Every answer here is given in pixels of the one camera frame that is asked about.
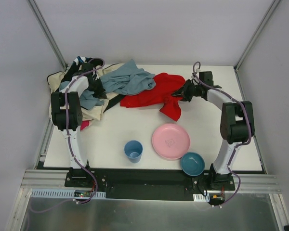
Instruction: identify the red cloth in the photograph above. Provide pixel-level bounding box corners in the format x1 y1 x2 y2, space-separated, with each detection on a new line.
120 73 185 121

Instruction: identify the black printed cloth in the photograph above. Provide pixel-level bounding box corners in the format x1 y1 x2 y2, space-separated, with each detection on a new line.
62 55 126 113

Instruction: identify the grey-blue cloth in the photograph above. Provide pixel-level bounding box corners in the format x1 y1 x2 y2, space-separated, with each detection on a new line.
59 59 157 109

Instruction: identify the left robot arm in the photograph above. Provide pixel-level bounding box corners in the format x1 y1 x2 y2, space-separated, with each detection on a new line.
48 57 108 169

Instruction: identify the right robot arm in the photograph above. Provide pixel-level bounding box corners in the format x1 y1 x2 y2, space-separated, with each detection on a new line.
172 71 255 186

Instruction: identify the cream beige cloth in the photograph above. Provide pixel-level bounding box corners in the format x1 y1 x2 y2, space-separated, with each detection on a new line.
81 63 124 121

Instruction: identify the magenta pink cloth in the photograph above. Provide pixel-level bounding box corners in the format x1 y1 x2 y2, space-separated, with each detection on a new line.
80 120 91 131

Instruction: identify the beige tote bag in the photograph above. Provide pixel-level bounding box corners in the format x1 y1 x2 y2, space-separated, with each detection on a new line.
47 72 66 93

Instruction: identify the pink plate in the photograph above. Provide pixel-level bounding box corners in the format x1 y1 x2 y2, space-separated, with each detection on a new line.
152 123 190 160

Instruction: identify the dark blue bowl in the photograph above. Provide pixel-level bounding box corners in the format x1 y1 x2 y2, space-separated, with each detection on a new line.
180 152 205 177

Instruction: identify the light blue cup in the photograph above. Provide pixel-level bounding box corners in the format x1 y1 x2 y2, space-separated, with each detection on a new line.
124 140 143 163

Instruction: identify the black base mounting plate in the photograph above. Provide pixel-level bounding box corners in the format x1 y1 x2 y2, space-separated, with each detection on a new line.
65 168 235 201

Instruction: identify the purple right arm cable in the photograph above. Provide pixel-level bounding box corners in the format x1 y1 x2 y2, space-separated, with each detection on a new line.
192 61 253 210

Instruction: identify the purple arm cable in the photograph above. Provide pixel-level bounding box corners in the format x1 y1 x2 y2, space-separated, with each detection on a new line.
192 61 253 210
28 57 105 214

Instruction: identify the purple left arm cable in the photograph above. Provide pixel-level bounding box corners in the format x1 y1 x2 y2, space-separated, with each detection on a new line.
28 57 105 214

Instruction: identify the right cable duct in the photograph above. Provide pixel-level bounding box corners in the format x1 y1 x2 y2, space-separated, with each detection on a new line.
193 193 226 202

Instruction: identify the cable duct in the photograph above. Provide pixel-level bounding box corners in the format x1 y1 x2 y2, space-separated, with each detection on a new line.
193 193 226 202
31 189 106 200

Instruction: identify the aluminium frame rail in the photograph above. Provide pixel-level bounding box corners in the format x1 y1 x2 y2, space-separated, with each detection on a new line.
21 169 68 188

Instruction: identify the left cable duct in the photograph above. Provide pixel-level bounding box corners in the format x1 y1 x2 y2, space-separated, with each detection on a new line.
31 189 106 200

